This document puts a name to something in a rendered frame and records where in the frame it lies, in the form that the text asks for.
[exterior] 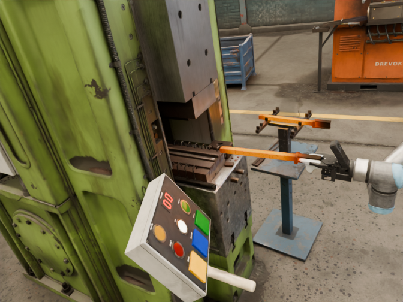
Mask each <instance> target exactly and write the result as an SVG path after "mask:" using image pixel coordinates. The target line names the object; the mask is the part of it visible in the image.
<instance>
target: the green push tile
mask: <svg viewBox="0 0 403 302"><path fill-rule="evenodd" d="M194 224H195V225H196V226H197V227H198V228H199V229H200V230H201V231H202V232H203V233H204V234H206V235H207V236H208V235H209V220H208V219H207V218H206V217H204V216H203V215H202V214H201V213H200V212H199V211H198V210H196V216H195V222H194Z"/></svg>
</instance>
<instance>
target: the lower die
mask: <svg viewBox="0 0 403 302"><path fill-rule="evenodd" d="M167 147H168V148H169V149H177V150H184V151H189V152H197V153H205V154H210V155H217V156H218V159H217V160H215V159H211V158H203V157H198V156H191V155H184V154H179V153H172V152H169V155H170V159H171V161H173V162H174V165H173V163H172V167H173V169H172V173H173V175H174V176H178V171H177V168H176V166H177V163H178V162H180V163H181V164H182V166H181V165H180V164H178V170H179V175H180V176H181V177H184V178H186V175H185V170H184V166H185V164H189V167H188V165H186V172H187V177H188V178H189V179H193V180H194V176H193V171H192V168H193V166H194V165H196V166H197V169H196V166H195V167H194V175H195V178H196V180H199V181H202V182H209V183H210V182H211V181H212V180H213V178H214V177H215V176H216V175H217V173H218V172H219V171H220V169H222V167H223V166H224V164H225V159H224V153H220V150H218V151H216V150H212V149H211V150H209V149H201V148H198V147H196V148H194V147H190V146H188V147H187V146H180V145H177V144H175V145H173V144H168V143H167ZM215 173H216V175H215Z"/></svg>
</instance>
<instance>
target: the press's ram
mask: <svg viewBox="0 0 403 302"><path fill-rule="evenodd" d="M132 2H133V7H134V11H135V14H136V19H137V24H138V27H139V31H140V36H141V39H142V44H143V48H144V51H145V56H146V61H147V64H148V68H149V73H150V76H151V81H152V85H153V89H154V93H155V97H156V101H162V102H182V103H186V102H187V101H189V100H190V99H191V98H192V97H193V96H195V95H196V94H198V93H199V92H200V91H201V90H203V89H204V88H205V87H207V86H208V85H209V84H210V83H212V82H213V81H214V80H216V79H217V78H218V73H217V68H216V59H215V51H214V46H213V37H212V28H211V23H210V15H209V6H208V1H207V0H132Z"/></svg>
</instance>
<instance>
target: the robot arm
mask: <svg viewBox="0 0 403 302"><path fill-rule="evenodd" d="M330 149H331V150H332V152H333V153H334V155H335V156H334V155H329V154H326V153H314V154H310V155H321V162H320V161H319V160H314V159H303V158H300V159H299V161H300V162H303V163H304V164H305V165H306V169H307V171H308V172H310V173H311V172H312V171H313V170H314V169H321V168H322V170H321V174H322V175H321V179H322V180H329V179H325V177H331V180H329V181H333V182H334V181H335V179H337V180H344V181H348V182H351V179H352V178H353V180H354V181H357V182H364V183H366V185H367V190H368V195H369V202H368V207H369V209H370V210H371V211H373V212H375V213H378V214H382V215H386V214H389V213H391V212H392V211H393V208H394V207H395V200H396V194H397V191H398V189H401V188H402V185H403V143H401V144H400V145H399V146H398V147H397V148H396V149H395V150H394V151H392V152H391V153H390V154H389V155H387V156H386V157H385V158H384V159H383V160H382V161H372V160H368V159H359V158H357V159H356V161H355V160H351V164H350V160H349V158H348V157H347V155H346V154H345V152H344V150H343V148H342V147H341V145H340V143H339V142H338V140H334V141H331V144H330Z"/></svg>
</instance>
